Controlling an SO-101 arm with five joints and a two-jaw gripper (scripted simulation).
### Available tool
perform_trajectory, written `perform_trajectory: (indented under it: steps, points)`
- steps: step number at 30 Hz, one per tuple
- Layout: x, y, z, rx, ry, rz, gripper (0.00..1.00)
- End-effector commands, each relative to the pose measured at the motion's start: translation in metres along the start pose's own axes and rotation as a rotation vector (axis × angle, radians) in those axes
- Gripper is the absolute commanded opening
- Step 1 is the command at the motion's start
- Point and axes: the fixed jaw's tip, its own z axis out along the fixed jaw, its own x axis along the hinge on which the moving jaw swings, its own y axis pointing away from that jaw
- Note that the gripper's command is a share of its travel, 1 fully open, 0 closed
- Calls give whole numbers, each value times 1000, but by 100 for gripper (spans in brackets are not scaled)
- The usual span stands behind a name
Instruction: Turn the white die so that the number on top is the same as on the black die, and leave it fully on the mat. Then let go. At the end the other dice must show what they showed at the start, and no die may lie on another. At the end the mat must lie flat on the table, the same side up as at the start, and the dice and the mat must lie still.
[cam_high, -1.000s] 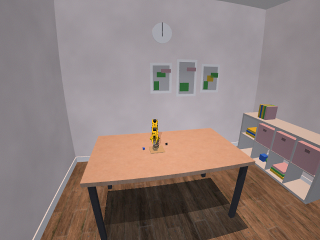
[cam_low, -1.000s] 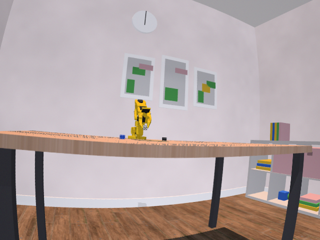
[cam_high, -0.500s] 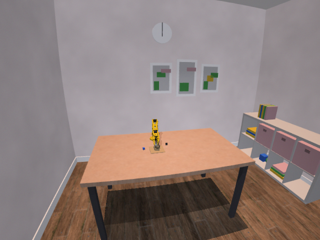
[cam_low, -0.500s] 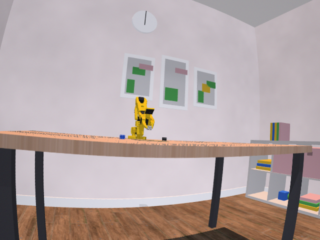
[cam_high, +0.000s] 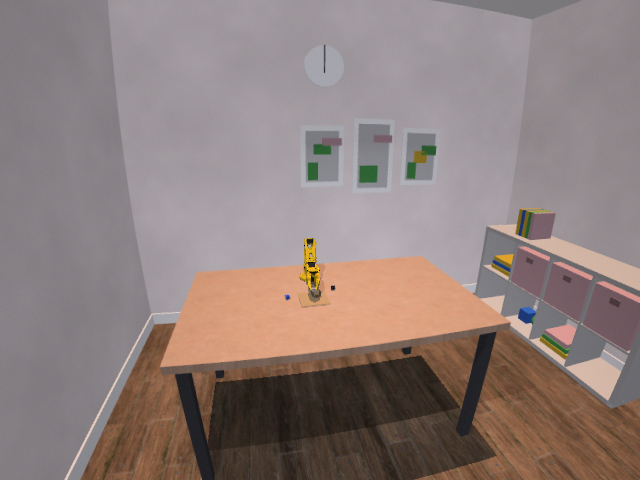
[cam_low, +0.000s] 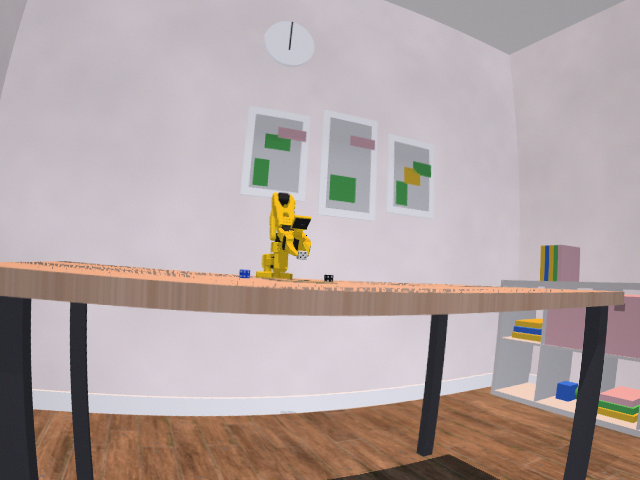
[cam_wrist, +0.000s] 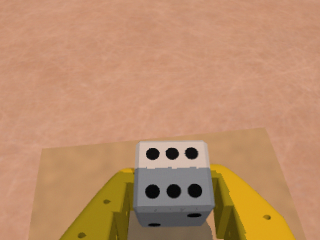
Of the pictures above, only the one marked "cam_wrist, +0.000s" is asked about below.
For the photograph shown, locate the grey die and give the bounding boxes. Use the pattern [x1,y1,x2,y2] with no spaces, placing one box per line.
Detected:
[133,140,215,227]

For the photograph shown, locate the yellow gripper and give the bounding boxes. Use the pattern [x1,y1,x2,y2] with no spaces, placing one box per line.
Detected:
[59,164,296,240]

